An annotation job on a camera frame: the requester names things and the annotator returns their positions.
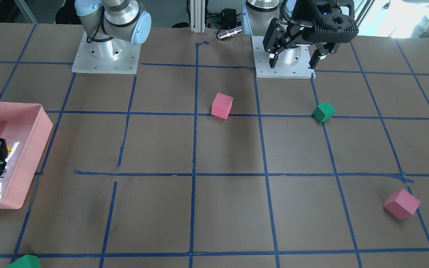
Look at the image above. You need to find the middle green cube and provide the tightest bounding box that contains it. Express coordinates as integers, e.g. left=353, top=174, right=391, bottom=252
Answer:
left=312, top=102, right=336, bottom=123

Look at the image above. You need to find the upper pink cube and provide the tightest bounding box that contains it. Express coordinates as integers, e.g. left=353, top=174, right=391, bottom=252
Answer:
left=211, top=93, right=233, bottom=119

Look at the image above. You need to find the aluminium frame post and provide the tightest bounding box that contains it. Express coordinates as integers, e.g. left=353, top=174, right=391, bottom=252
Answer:
left=187, top=0, right=207, bottom=34

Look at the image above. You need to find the lower pink cube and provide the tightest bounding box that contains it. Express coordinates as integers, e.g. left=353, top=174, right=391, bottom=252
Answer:
left=383, top=189, right=421, bottom=220

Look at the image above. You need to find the pink plastic bin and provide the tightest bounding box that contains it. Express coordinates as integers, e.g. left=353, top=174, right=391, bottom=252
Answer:
left=0, top=102, right=53, bottom=209

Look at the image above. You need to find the green cube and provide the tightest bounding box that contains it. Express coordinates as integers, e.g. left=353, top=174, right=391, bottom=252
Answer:
left=7, top=255, right=41, bottom=268
left=312, top=102, right=336, bottom=123

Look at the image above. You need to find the far green cube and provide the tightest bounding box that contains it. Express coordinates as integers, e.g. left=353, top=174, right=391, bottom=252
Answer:
left=7, top=255, right=41, bottom=268

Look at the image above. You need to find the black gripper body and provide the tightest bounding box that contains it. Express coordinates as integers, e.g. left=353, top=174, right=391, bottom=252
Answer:
left=292, top=0, right=359, bottom=44

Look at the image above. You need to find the pink cube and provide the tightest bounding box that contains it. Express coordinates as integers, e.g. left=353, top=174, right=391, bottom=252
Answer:
left=211, top=93, right=233, bottom=119
left=383, top=189, right=421, bottom=220

